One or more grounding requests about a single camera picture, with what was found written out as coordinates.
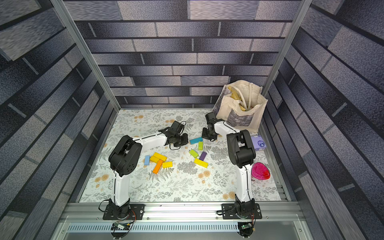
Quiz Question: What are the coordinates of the lime green block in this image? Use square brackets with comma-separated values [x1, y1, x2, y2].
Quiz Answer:
[198, 141, 204, 151]
[189, 150, 199, 159]

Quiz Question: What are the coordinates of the teal block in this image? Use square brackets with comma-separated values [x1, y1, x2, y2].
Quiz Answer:
[190, 137, 203, 145]

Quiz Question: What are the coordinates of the purple block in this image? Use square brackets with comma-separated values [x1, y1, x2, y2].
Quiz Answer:
[199, 152, 207, 162]

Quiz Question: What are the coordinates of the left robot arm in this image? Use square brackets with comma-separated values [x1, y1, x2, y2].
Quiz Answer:
[109, 121, 189, 207]

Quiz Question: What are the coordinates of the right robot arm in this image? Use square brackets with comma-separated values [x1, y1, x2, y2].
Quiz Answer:
[202, 112, 256, 218]

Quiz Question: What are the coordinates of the long yellow block left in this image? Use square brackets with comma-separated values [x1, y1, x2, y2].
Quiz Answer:
[150, 153, 167, 164]

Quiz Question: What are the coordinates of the long yellow block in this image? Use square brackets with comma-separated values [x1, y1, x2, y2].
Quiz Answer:
[194, 159, 209, 168]
[150, 153, 167, 164]

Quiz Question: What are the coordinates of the small yellow block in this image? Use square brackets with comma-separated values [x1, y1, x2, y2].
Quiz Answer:
[162, 162, 173, 169]

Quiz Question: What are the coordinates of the long yellow block right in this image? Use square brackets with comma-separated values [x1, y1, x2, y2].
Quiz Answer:
[194, 159, 209, 168]

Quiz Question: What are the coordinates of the orange block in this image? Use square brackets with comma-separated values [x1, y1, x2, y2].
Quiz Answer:
[153, 160, 164, 174]

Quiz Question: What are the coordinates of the light blue block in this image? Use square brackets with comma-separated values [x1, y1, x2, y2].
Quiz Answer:
[144, 156, 150, 166]

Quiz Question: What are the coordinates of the cream canvas tote bag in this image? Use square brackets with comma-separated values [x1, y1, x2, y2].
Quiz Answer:
[212, 80, 268, 134]

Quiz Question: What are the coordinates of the purple tissue box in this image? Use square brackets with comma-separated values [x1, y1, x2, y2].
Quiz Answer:
[251, 135, 267, 151]

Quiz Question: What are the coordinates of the pink plastic bowl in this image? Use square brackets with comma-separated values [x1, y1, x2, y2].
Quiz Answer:
[251, 162, 271, 180]

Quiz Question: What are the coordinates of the right circuit board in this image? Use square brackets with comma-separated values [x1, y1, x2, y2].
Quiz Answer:
[238, 222, 254, 238]

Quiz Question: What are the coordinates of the circuit board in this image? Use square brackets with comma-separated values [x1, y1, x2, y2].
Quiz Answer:
[111, 222, 134, 233]
[238, 222, 254, 238]

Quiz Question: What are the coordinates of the left circuit board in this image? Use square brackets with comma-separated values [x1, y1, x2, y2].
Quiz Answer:
[111, 222, 134, 233]

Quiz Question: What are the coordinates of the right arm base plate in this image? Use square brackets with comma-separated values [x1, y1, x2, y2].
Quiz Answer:
[220, 203, 263, 220]

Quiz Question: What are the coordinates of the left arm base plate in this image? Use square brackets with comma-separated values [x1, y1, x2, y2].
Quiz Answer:
[103, 204, 146, 221]

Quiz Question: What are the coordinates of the aluminium front rail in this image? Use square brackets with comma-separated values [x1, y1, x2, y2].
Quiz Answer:
[59, 201, 305, 223]

